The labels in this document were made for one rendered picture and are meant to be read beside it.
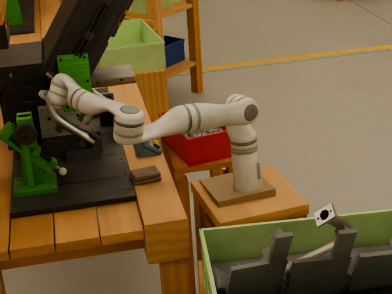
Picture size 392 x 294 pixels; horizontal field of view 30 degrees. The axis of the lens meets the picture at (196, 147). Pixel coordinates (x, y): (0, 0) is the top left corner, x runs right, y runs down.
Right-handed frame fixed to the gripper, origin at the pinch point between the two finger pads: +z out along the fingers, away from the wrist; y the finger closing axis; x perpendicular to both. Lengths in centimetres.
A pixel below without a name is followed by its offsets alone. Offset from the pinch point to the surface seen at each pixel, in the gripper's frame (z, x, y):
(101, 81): 14.8, -9.1, -12.2
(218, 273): -91, 9, -59
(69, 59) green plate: 2.8, -8.5, 2.7
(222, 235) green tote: -71, 2, -61
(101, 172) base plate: -12.1, 15.9, -30.4
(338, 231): -112, -20, -68
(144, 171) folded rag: -22.4, 5.0, -40.5
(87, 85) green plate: 2.8, -5.2, -8.3
